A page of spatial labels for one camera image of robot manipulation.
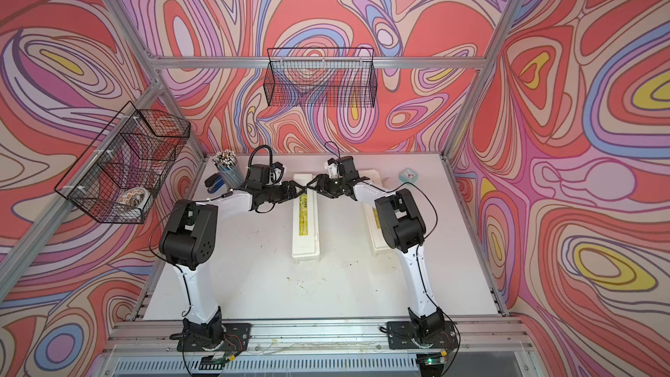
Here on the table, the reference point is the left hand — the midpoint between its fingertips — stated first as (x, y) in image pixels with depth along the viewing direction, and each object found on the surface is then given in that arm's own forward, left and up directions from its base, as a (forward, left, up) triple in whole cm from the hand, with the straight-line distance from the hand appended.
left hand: (302, 192), depth 98 cm
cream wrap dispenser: (-10, -26, +2) cm, 27 cm away
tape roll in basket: (-17, +44, +20) cm, 51 cm away
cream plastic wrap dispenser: (-14, -2, +1) cm, 14 cm away
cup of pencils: (+5, +27, +11) cm, 30 cm away
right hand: (+1, -3, -2) cm, 4 cm away
